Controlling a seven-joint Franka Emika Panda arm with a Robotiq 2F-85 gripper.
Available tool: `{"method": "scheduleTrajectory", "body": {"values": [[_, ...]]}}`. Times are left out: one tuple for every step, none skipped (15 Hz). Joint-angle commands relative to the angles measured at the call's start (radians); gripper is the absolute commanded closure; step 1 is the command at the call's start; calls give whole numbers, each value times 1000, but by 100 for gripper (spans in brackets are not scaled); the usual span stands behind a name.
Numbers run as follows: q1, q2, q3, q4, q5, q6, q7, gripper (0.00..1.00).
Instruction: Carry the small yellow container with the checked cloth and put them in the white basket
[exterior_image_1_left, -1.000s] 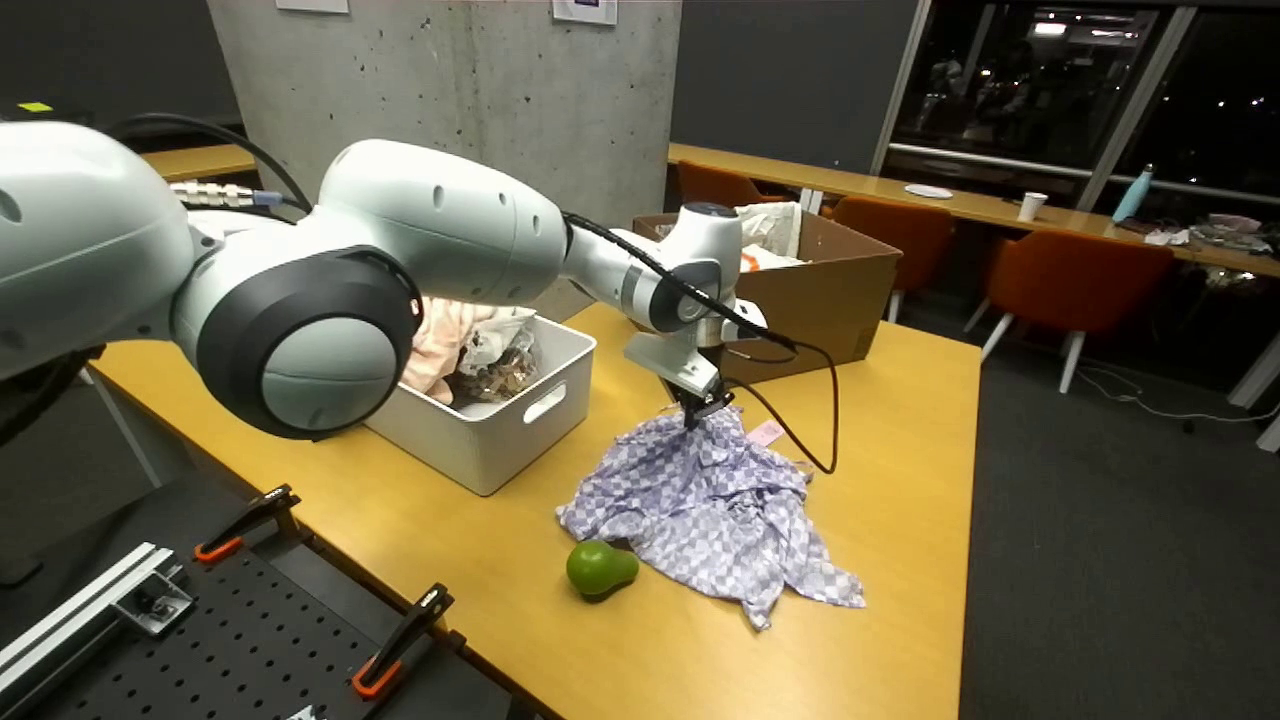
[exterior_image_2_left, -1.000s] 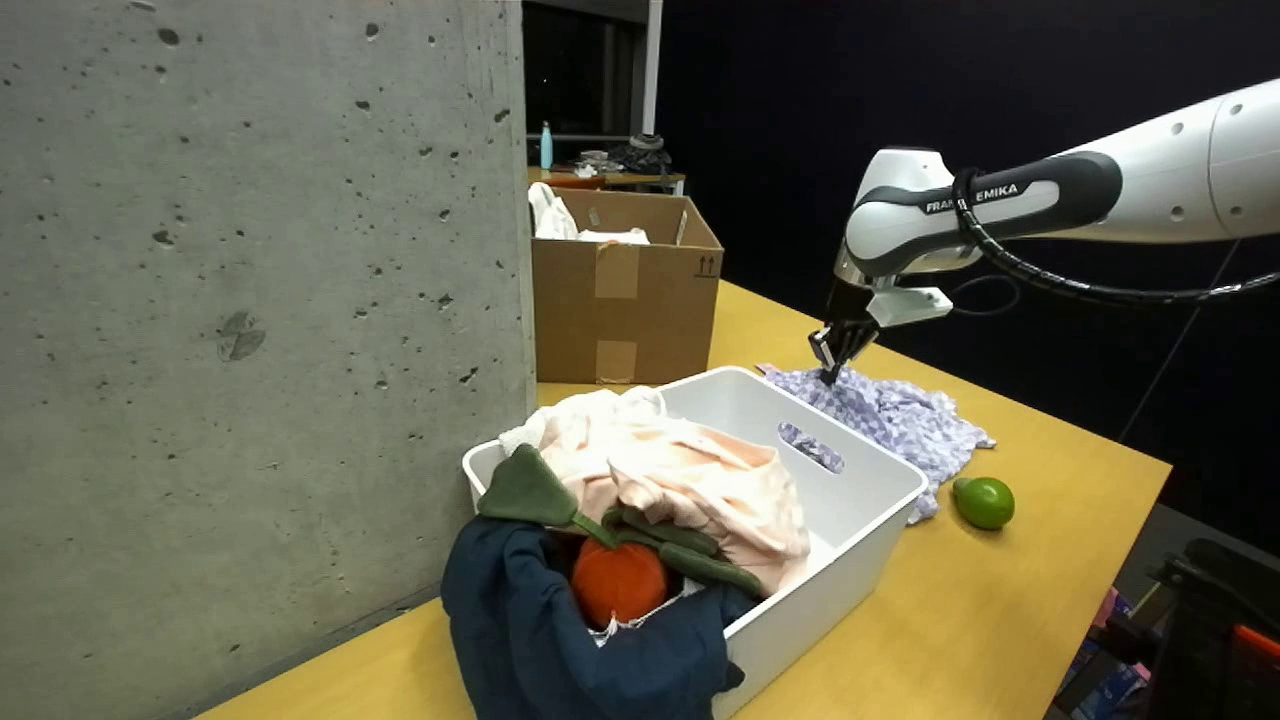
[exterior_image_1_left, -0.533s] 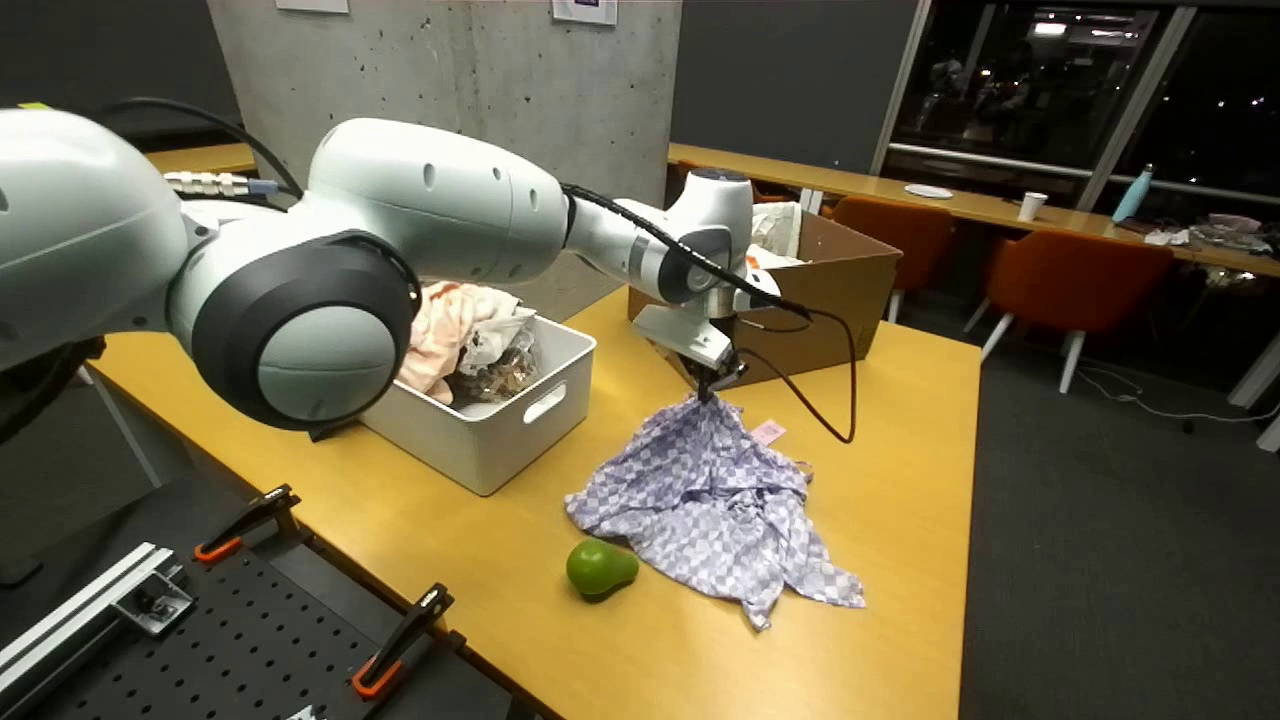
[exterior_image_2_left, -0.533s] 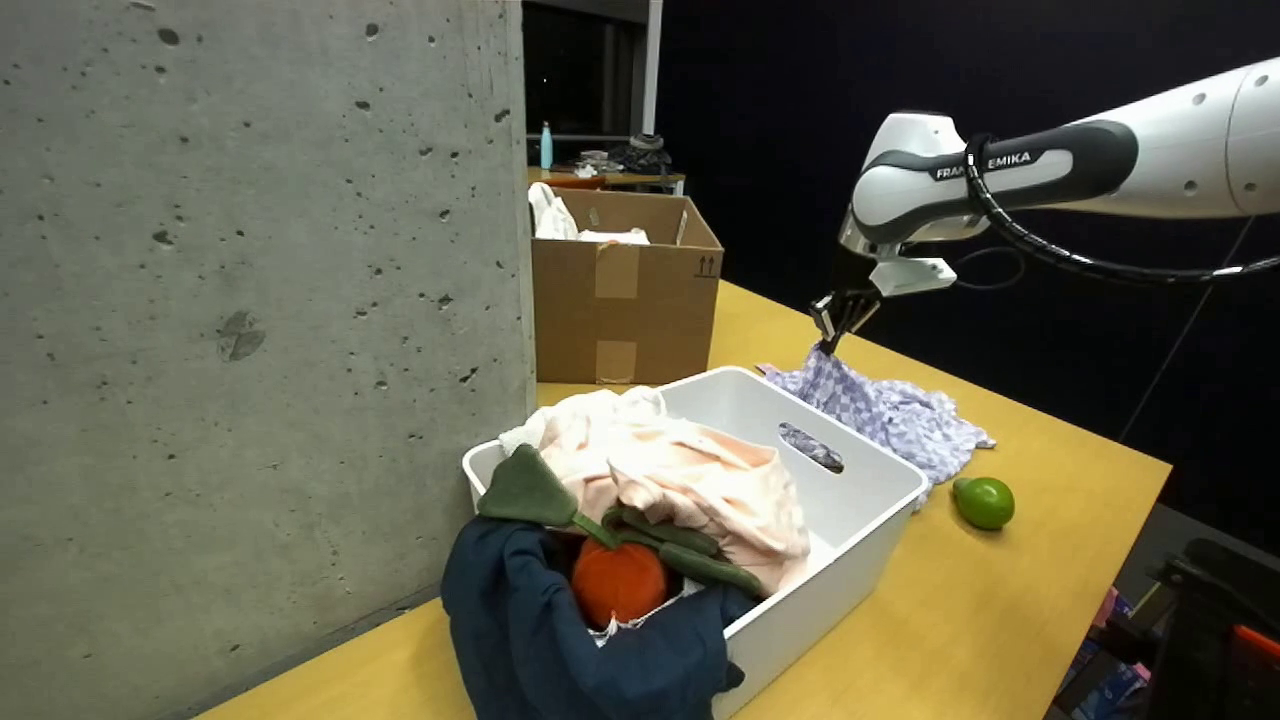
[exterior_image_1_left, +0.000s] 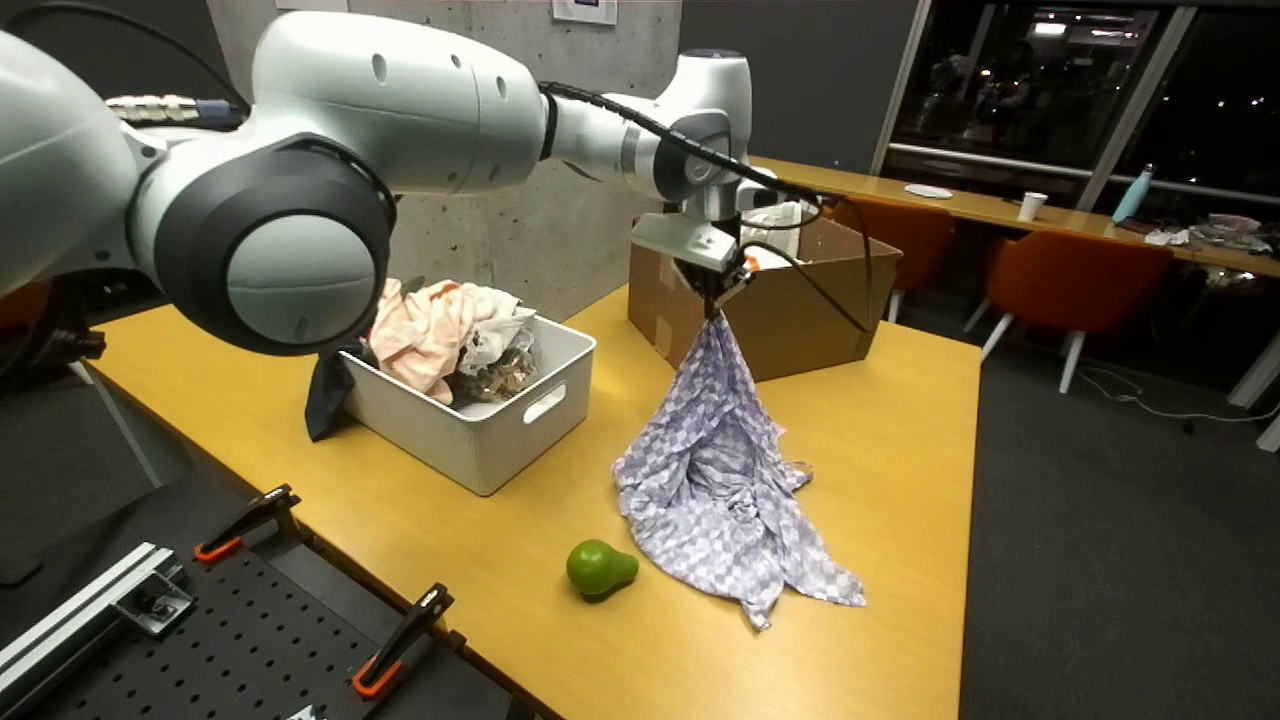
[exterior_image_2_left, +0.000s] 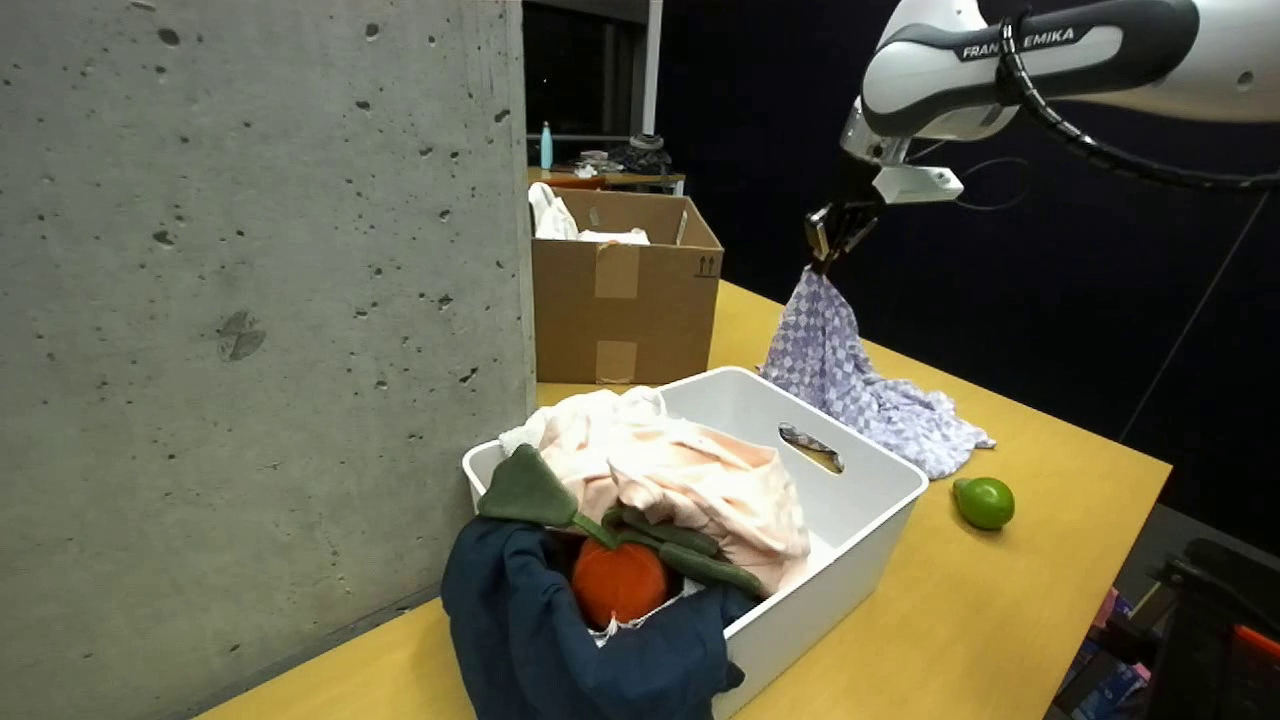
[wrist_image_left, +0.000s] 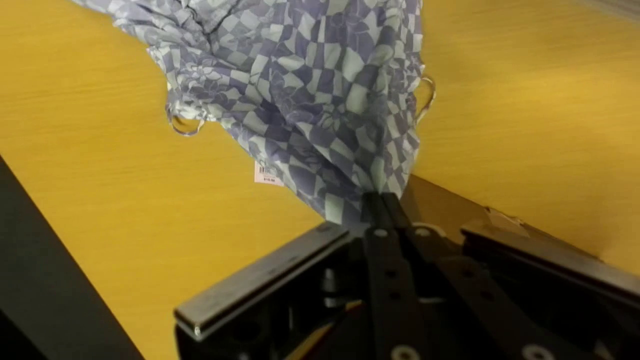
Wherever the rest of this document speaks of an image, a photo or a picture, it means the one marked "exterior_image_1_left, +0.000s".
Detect green pear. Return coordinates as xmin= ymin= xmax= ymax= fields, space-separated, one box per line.
xmin=564 ymin=535 xmax=643 ymax=603

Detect brown cardboard box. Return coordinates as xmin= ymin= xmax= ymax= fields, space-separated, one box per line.
xmin=623 ymin=214 xmax=907 ymax=386

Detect thin floor cable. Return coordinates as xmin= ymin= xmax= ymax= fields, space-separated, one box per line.
xmin=1077 ymin=359 xmax=1274 ymax=430

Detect orange chair black base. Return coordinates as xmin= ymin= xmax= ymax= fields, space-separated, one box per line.
xmin=0 ymin=279 xmax=58 ymax=336

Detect dark blue cloth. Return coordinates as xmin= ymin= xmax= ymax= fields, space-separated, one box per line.
xmin=300 ymin=347 xmax=359 ymax=448

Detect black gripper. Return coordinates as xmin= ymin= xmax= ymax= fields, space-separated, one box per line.
xmin=672 ymin=252 xmax=762 ymax=327

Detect white paper bag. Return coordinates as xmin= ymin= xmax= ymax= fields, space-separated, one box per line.
xmin=734 ymin=197 xmax=818 ymax=264

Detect black perforated board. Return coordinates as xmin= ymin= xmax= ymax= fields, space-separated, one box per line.
xmin=25 ymin=535 xmax=473 ymax=720

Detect long wooden window desk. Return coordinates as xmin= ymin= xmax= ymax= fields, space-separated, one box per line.
xmin=750 ymin=151 xmax=1280 ymax=284

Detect light blue bottle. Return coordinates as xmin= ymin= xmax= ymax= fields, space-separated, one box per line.
xmin=1108 ymin=158 xmax=1158 ymax=228

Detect aluminium rail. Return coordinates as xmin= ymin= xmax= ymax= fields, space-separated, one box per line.
xmin=0 ymin=535 xmax=194 ymax=697

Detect white plastic bin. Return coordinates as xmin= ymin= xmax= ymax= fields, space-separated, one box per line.
xmin=334 ymin=310 xmax=598 ymax=501

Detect purple white checked cloth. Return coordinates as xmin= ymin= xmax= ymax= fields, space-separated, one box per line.
xmin=608 ymin=306 xmax=870 ymax=635

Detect orange chair white legs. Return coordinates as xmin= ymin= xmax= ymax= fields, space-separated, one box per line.
xmin=823 ymin=197 xmax=959 ymax=327
xmin=976 ymin=228 xmax=1184 ymax=399

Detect black orange clamp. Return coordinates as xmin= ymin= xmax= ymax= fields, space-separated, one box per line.
xmin=187 ymin=481 xmax=303 ymax=567
xmin=349 ymin=579 xmax=460 ymax=705

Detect pile of desk clutter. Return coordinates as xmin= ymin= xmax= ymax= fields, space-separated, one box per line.
xmin=1144 ymin=209 xmax=1280 ymax=264

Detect pink cloth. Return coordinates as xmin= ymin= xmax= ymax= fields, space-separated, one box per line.
xmin=365 ymin=277 xmax=524 ymax=406

